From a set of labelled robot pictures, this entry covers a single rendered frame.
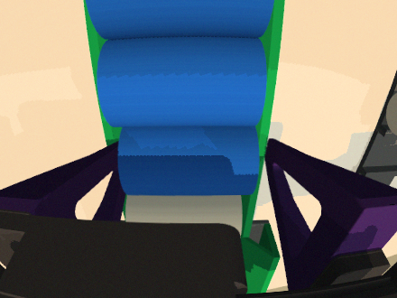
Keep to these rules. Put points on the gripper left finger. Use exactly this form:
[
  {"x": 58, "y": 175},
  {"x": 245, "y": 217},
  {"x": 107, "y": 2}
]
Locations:
[{"x": 55, "y": 193}]

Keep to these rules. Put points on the blue plastic bar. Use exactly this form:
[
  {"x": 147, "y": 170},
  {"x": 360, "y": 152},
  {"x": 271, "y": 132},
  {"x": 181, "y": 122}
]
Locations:
[
  {"x": 120, "y": 19},
  {"x": 182, "y": 81},
  {"x": 188, "y": 160}
]

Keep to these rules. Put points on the beige cylinder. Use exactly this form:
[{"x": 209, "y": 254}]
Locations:
[
  {"x": 225, "y": 209},
  {"x": 391, "y": 114}
]

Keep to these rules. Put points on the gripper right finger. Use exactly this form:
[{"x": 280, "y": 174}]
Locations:
[{"x": 358, "y": 214}]

